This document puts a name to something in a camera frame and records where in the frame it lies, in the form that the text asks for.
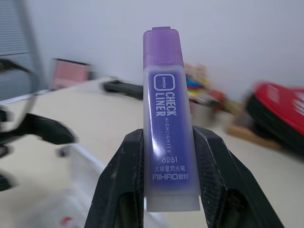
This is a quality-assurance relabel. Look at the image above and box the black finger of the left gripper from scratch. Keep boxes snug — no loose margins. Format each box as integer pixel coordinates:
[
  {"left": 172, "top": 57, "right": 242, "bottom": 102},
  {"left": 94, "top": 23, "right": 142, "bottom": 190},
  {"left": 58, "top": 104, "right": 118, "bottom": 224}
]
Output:
[{"left": 22, "top": 112, "right": 79, "bottom": 146}]

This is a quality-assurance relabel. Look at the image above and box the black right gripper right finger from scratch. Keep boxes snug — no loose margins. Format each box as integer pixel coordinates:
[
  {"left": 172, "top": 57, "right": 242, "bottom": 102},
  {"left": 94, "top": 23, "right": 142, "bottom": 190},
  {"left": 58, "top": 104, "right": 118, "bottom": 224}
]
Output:
[{"left": 192, "top": 125, "right": 285, "bottom": 228}]

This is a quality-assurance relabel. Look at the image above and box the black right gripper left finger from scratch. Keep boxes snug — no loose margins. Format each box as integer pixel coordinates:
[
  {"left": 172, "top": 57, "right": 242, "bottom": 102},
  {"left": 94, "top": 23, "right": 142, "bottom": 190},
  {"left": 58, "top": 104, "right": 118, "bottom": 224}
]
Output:
[{"left": 85, "top": 129, "right": 147, "bottom": 228}]

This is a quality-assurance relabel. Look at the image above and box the purple highlighter marker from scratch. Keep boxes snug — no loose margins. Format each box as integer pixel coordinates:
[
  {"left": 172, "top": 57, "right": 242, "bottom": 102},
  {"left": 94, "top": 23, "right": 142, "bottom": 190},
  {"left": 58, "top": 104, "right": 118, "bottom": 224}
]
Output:
[{"left": 143, "top": 26, "right": 201, "bottom": 212}]

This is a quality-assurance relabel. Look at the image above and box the transparent plastic pencil case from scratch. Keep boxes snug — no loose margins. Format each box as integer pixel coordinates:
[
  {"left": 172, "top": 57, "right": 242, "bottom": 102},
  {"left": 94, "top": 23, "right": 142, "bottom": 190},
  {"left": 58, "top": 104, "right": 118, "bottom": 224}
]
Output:
[{"left": 14, "top": 143, "right": 107, "bottom": 228}]

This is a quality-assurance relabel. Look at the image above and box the pink box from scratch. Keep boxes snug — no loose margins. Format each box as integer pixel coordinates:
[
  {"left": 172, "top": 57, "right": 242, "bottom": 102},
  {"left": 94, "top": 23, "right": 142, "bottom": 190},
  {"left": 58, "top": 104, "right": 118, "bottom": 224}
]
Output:
[{"left": 50, "top": 57, "right": 93, "bottom": 90}]

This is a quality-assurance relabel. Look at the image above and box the flat black object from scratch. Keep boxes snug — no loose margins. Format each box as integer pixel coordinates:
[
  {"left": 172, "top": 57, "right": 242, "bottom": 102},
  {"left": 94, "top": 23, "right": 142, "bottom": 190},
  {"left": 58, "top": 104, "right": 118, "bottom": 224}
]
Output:
[{"left": 103, "top": 76, "right": 144, "bottom": 99}]

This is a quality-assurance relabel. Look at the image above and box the red and black bag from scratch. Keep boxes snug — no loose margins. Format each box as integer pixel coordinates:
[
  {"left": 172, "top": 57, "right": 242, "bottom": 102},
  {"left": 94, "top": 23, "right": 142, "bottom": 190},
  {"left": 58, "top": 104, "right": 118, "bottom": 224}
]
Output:
[{"left": 246, "top": 80, "right": 304, "bottom": 156}]

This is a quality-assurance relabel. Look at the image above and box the colourful toy pile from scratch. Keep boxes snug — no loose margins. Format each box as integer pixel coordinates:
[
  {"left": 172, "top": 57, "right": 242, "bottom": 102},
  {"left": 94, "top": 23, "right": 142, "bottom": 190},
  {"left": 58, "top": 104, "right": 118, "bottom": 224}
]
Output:
[{"left": 184, "top": 62, "right": 211, "bottom": 104}]

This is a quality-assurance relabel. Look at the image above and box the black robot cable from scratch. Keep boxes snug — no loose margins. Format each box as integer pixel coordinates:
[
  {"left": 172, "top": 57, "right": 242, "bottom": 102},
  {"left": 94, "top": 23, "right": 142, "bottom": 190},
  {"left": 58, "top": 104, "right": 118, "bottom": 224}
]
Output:
[{"left": 0, "top": 57, "right": 38, "bottom": 117}]

